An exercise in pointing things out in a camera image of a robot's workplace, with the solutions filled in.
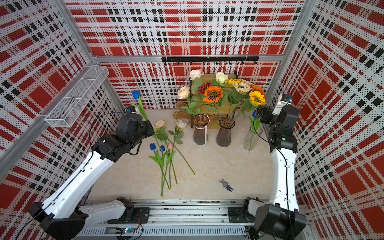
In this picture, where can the pink glass vase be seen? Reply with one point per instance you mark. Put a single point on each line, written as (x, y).
(201, 129)

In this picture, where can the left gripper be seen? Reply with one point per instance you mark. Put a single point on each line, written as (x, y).
(147, 125)

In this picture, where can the red gerbera flower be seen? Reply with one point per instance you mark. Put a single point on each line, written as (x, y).
(203, 105)

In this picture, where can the small white rose on table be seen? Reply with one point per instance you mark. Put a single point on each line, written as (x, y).
(178, 134)

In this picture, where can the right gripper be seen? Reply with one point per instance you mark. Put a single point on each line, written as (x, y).
(268, 113)

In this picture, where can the black hook rail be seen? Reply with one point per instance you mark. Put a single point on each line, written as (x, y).
(209, 59)

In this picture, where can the small grey figurine keychain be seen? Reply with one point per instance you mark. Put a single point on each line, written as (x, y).
(225, 185)

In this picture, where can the orange gerbera flower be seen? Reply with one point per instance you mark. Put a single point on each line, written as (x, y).
(259, 89)
(217, 98)

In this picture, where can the dark ribbed glass vase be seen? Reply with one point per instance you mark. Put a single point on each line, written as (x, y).
(224, 137)

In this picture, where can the large cream sunflower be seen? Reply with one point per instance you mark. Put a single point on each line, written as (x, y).
(242, 87)

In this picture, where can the green circuit board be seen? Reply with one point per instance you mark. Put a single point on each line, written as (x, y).
(125, 231)

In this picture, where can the white wire wall basket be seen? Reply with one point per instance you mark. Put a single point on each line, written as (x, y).
(66, 112)

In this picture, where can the blue tulip stem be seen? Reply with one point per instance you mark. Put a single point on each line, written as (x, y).
(139, 108)
(255, 122)

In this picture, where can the white rose flower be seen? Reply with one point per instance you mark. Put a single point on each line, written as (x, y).
(221, 78)

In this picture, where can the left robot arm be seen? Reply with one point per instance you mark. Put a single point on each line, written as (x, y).
(60, 215)

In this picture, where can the pale pink rose flower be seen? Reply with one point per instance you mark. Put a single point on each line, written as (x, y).
(195, 84)

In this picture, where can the pink tulip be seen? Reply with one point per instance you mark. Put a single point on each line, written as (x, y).
(170, 146)

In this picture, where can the blue tulip bunch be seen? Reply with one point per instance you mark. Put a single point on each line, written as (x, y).
(163, 156)

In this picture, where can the clear glass vase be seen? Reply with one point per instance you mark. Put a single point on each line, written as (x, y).
(252, 138)

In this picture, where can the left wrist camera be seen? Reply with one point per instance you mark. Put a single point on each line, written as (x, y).
(131, 109)

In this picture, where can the wooden two-tier shelf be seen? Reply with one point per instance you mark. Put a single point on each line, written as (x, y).
(225, 110)

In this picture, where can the peach rose on table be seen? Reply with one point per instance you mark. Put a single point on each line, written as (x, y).
(160, 124)

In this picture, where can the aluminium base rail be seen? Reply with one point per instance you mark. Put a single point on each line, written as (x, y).
(173, 212)

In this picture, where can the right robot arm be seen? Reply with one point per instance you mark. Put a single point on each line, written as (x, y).
(280, 216)

